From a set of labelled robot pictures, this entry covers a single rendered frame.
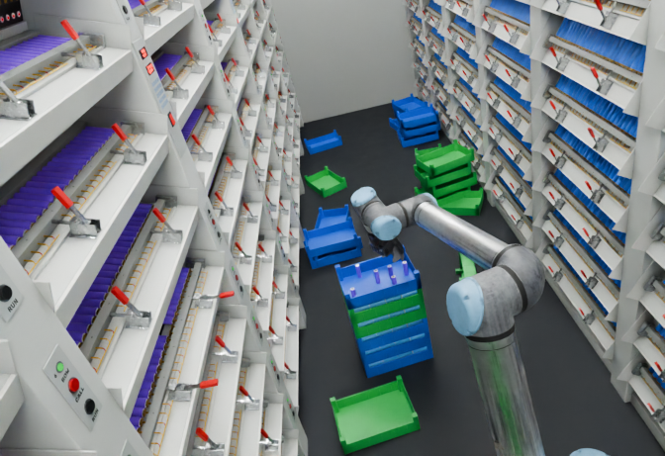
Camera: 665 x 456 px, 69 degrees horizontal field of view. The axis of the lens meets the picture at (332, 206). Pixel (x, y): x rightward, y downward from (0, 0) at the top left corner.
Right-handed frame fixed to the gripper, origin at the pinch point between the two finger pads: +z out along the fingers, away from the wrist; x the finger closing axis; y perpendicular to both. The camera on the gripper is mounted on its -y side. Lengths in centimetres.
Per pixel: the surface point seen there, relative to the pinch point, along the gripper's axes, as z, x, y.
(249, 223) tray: -34, -39, 30
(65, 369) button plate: -102, 55, 83
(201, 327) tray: -64, 22, 69
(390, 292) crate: 5.8, 3.9, 13.2
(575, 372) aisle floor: 57, 58, -13
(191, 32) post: -99, -53, 2
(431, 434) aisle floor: 42, 32, 41
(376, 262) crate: 7.8, -13.0, 3.6
